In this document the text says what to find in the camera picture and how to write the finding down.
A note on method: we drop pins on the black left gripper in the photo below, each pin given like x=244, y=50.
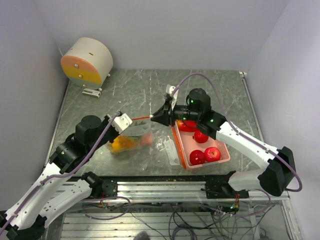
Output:
x=115, y=132

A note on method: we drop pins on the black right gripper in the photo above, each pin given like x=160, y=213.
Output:
x=164, y=115

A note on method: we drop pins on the yellow toy bell pepper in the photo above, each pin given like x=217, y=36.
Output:
x=117, y=146

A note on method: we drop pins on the clear zip bag orange zipper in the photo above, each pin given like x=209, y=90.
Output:
x=147, y=118

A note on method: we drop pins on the pink toy peach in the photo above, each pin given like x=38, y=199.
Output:
x=147, y=139

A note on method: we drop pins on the red toy apple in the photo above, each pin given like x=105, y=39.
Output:
x=212, y=154

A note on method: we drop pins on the orange toy pineapple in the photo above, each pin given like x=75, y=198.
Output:
x=131, y=137

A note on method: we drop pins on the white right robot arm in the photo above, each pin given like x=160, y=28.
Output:
x=276, y=165

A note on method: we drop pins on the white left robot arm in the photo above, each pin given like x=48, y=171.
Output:
x=38, y=208

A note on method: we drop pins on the pink perforated plastic basket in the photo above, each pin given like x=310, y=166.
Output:
x=185, y=144

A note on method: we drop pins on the red toy tomato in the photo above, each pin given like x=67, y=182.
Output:
x=197, y=157

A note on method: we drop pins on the cream cylindrical drawer cabinet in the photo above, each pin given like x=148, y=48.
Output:
x=87, y=63

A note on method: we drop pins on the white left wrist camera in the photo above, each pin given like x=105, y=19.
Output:
x=120, y=122

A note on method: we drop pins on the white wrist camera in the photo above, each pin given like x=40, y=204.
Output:
x=173, y=93
x=120, y=122

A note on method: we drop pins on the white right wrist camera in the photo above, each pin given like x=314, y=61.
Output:
x=173, y=93

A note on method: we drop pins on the small white metal bracket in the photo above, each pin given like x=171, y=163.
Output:
x=92, y=93

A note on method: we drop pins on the aluminium rail frame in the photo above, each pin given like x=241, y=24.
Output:
x=176, y=208

